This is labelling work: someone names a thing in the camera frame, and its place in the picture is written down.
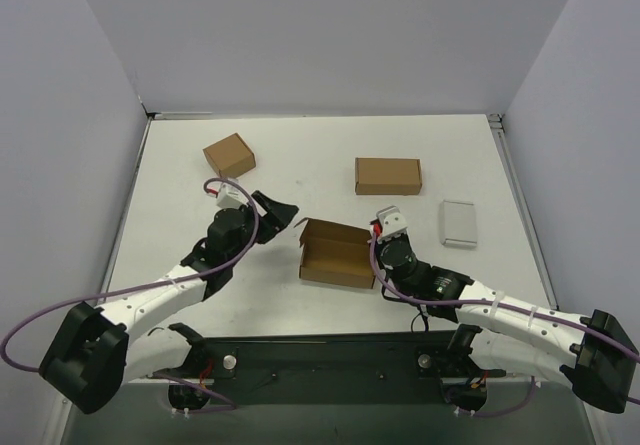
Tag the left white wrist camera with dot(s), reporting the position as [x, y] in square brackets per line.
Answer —
[227, 196]

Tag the small white flat box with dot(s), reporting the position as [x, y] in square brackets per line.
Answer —
[457, 224]

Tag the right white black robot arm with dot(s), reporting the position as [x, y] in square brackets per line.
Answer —
[590, 354]

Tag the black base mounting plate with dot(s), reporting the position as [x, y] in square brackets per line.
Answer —
[396, 368]

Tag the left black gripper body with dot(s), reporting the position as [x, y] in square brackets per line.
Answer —
[263, 216]

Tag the small square cardboard box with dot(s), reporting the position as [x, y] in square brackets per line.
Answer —
[230, 157]

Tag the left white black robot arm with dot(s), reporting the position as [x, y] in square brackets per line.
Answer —
[97, 349]

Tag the rectangular closed cardboard box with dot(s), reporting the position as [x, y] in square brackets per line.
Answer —
[388, 176]

